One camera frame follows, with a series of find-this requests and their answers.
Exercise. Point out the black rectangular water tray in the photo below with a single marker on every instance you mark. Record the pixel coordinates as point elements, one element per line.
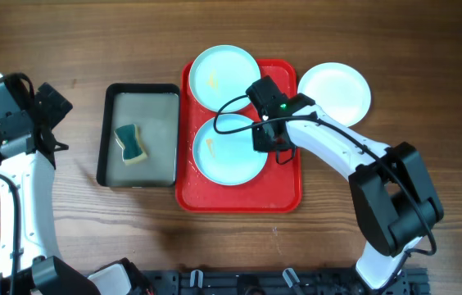
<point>154,109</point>

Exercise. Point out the red plastic serving tray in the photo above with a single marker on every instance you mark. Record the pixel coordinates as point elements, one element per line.
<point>276,189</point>

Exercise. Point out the mint green plate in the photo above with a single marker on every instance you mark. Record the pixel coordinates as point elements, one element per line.
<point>220,74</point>

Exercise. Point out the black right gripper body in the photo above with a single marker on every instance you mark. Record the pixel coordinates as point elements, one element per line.
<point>267,137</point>

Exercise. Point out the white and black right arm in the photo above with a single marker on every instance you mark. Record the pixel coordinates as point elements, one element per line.
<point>395,201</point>

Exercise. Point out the green and yellow sponge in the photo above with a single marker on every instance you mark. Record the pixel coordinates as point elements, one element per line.
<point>128,138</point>

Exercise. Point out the light blue plate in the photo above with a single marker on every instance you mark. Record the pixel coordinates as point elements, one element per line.
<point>223,150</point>

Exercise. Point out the white plate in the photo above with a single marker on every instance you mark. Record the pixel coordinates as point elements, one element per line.
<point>340,90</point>

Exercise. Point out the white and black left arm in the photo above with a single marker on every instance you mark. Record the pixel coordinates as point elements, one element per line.
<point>30,260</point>

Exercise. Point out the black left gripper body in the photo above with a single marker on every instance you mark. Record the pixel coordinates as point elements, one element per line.
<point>45,133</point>

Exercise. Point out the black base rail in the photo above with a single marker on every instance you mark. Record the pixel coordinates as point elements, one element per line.
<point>325,281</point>

